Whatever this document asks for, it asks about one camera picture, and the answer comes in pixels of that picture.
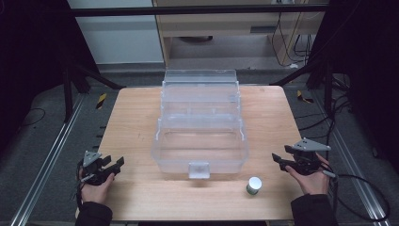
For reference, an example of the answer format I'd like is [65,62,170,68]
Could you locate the person's right hand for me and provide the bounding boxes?
[284,153,332,196]

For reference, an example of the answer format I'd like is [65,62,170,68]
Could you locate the small white cylinder cap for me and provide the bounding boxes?
[246,176,263,196]

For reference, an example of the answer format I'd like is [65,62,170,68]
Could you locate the aluminium floor rail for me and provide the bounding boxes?
[10,93,87,226]
[312,89,392,226]

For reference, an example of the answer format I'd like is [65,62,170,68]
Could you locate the wooden cabinet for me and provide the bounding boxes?
[152,0,329,68]

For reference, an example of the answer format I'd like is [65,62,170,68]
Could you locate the dark curtain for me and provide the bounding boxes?
[308,0,399,175]
[0,0,99,154]

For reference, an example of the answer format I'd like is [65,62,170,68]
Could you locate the clear plastic storage box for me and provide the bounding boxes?
[151,69,250,180]

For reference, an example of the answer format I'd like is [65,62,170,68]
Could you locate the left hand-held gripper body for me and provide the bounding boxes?
[80,151,111,186]

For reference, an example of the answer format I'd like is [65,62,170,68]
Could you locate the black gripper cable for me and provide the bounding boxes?
[74,159,88,211]
[322,169,391,222]

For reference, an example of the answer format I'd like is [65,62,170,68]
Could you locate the thin black floor cable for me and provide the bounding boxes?
[19,106,47,128]

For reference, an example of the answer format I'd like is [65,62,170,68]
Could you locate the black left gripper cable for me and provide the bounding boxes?
[74,159,88,211]

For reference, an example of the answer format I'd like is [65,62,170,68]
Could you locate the white cabinet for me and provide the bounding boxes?
[67,0,165,66]

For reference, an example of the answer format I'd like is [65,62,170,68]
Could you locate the black cables under cabinet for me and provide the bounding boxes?
[270,11,316,69]

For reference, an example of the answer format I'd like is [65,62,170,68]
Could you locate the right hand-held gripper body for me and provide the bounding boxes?
[290,137,332,176]

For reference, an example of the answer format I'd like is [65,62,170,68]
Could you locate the black floor cables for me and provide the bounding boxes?
[294,74,356,139]

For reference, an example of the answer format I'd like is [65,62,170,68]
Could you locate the black horizontal frame bar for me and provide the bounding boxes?
[70,4,329,18]

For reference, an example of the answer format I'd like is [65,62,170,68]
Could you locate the person's left hand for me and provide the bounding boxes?
[78,167,116,205]

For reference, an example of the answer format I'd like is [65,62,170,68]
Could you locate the black metal stand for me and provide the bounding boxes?
[269,58,335,118]
[60,56,127,124]

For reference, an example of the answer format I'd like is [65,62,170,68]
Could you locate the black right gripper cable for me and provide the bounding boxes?
[322,169,391,222]

